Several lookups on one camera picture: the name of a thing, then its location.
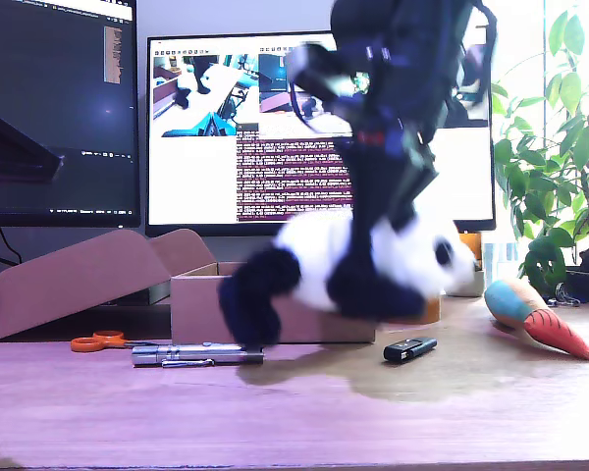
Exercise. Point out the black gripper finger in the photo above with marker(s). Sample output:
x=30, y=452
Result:
x=416, y=176
x=370, y=181

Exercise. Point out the black and white panda plush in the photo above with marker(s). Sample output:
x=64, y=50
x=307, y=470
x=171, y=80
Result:
x=319, y=250

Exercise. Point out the carrot shaped plush toy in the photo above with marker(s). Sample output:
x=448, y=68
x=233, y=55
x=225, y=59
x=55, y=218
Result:
x=520, y=306

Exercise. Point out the open cardboard box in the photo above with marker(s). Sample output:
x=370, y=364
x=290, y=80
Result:
x=78, y=279

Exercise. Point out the amber jar with grey base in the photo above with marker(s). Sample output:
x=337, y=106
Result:
x=472, y=243

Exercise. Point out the green leafy houseplant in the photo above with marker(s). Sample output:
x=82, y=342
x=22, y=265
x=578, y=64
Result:
x=540, y=191

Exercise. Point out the black USB stick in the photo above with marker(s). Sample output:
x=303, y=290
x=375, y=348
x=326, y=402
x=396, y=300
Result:
x=410, y=349

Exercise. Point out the bright Huawei computer monitor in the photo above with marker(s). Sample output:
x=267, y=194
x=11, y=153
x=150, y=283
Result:
x=191, y=181

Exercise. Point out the metal key bunch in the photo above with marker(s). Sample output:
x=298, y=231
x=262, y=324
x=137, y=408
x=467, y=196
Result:
x=564, y=296

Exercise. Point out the silver metal flashlight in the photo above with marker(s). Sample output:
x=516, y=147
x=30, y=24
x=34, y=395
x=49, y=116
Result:
x=176, y=354

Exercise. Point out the dark computer monitor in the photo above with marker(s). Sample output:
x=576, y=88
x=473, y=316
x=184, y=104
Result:
x=54, y=73

